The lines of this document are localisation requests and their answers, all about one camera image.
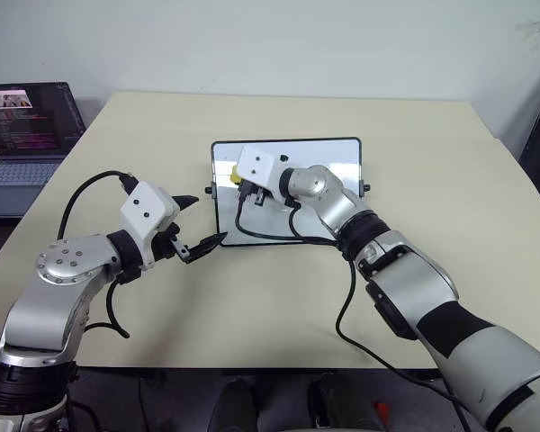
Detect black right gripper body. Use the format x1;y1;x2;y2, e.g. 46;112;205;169
241;179;273;209

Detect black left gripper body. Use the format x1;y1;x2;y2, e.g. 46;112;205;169
151;221;188;262

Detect small black-framed whiteboard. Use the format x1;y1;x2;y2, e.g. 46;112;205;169
204;136;373;248

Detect dark rounded shape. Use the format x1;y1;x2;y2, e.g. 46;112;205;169
206;378;260;432

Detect open grey laptop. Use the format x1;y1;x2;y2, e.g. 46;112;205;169
0;81;88;221

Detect small red object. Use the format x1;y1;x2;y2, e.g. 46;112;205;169
373;401;391;427

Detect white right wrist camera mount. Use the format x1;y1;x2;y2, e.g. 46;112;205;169
236;144;288;203

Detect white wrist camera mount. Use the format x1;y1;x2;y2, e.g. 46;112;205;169
118;180;182;272
236;144;288;203

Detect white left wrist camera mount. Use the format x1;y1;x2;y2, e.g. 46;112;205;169
118;180;182;272

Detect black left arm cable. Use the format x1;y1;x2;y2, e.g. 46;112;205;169
57;169;139;340

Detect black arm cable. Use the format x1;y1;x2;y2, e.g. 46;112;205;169
235;179;474;432
57;169;139;340

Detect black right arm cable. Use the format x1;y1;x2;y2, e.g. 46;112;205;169
235;179;474;432

